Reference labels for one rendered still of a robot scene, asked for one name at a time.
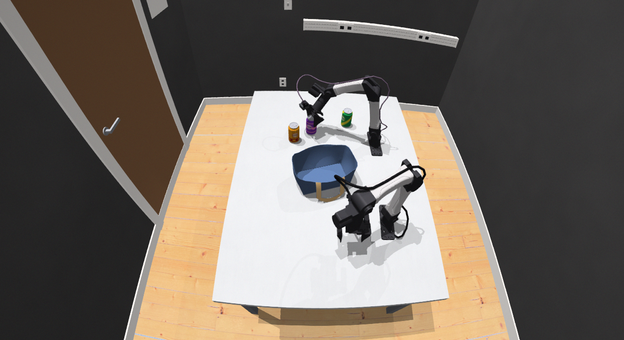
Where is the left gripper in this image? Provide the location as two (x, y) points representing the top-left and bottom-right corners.
(337, 214), (371, 242)

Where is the purple drink can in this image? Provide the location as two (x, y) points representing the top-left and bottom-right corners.
(306, 115), (317, 135)

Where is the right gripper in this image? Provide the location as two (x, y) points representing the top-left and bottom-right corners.
(306, 99), (325, 127)

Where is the green and yellow drink can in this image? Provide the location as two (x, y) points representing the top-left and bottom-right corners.
(341, 108), (353, 127)

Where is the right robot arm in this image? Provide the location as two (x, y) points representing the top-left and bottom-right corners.
(308, 78), (383, 156)

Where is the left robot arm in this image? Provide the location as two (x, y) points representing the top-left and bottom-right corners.
(332, 159), (423, 240)

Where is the yellow and red drink can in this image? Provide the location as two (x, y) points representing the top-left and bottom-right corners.
(288, 122), (299, 143)

